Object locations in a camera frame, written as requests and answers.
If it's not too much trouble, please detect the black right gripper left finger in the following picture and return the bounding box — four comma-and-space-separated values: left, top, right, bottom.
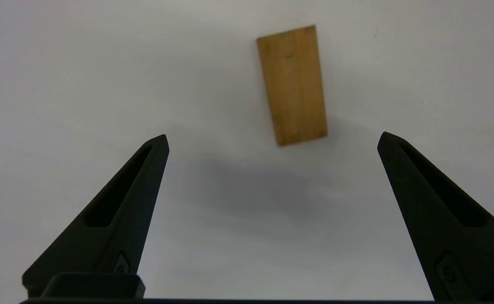
22, 134, 170, 296

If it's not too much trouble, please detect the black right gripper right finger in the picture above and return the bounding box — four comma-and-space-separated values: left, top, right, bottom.
377, 132, 494, 302

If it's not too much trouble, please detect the rectangular wooden building block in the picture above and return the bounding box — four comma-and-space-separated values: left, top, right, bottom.
256, 24, 328, 147

